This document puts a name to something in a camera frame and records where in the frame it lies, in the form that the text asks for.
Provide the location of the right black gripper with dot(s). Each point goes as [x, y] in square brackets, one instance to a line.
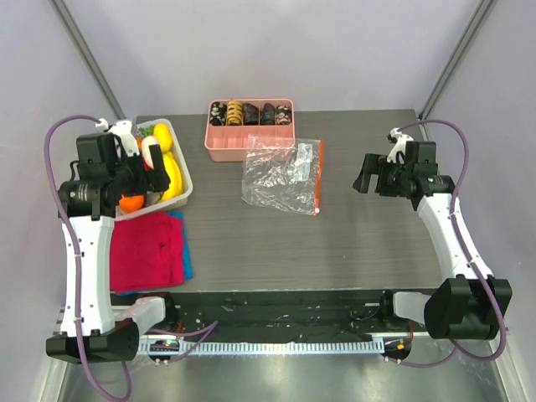
[380, 177]

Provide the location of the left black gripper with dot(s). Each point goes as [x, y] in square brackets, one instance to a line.
[157, 178]

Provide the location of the white radish toy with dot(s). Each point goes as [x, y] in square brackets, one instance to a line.
[147, 144]

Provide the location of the orange fruit toy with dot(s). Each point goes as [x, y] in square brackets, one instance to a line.
[131, 204]

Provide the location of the clear zip top bag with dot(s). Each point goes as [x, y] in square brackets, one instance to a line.
[288, 179]

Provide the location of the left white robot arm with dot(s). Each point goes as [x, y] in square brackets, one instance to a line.
[90, 330]

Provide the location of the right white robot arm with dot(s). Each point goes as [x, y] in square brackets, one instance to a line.
[470, 301]

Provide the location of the yellow banana toy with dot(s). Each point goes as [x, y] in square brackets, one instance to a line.
[176, 179]

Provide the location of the yellow mango toy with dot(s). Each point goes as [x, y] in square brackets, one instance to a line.
[163, 135]

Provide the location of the white plastic fruit basket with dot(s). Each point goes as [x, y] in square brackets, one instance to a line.
[153, 201]

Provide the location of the pink divided tray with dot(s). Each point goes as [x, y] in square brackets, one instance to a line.
[231, 143]

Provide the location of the black floral sushi roll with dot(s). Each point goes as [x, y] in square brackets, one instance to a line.
[217, 114]

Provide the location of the magenta folded cloth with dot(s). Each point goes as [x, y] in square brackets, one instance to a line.
[147, 253]

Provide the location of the yellow brown sushi roll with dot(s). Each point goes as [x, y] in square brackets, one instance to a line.
[235, 113]

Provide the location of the black pink floral roll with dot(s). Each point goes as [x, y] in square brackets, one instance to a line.
[283, 115]

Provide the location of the blue folded cloth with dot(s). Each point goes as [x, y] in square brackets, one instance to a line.
[187, 264]

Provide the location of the dark purple sushi roll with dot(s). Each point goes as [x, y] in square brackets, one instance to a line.
[251, 114]

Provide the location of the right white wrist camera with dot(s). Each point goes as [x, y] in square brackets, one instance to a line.
[399, 140]

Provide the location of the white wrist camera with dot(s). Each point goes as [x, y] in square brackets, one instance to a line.
[399, 140]
[125, 130]

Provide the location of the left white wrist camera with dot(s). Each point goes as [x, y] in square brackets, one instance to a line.
[125, 130]

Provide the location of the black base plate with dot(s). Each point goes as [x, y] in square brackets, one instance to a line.
[317, 316]

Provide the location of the white slotted cable duct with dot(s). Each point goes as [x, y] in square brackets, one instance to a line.
[148, 346]

